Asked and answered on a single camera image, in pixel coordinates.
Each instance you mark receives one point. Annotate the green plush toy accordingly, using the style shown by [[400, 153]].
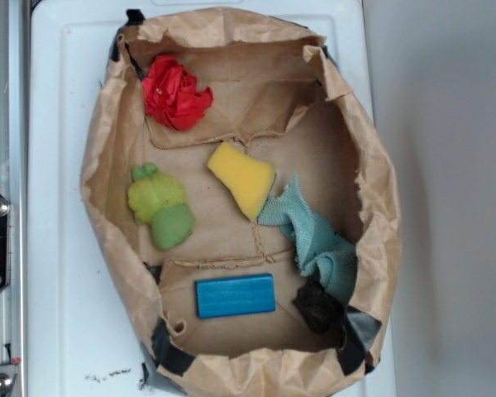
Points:
[[160, 201]]

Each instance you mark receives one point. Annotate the blue rectangular block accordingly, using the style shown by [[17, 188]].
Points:
[[233, 296]]

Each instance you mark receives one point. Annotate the dark brown block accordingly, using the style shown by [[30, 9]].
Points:
[[320, 310]]

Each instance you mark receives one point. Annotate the crumpled red cloth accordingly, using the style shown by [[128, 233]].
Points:
[[171, 95]]

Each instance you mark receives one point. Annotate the brown paper bag bin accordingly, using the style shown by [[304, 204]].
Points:
[[278, 97]]

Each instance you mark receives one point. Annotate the white tray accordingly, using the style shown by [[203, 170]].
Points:
[[79, 339]]

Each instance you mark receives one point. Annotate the aluminium frame rail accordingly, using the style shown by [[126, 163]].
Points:
[[14, 120]]

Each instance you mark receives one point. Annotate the yellow sponge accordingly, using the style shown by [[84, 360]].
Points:
[[249, 180]]

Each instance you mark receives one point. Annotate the teal knitted cloth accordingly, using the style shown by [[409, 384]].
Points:
[[320, 250]]

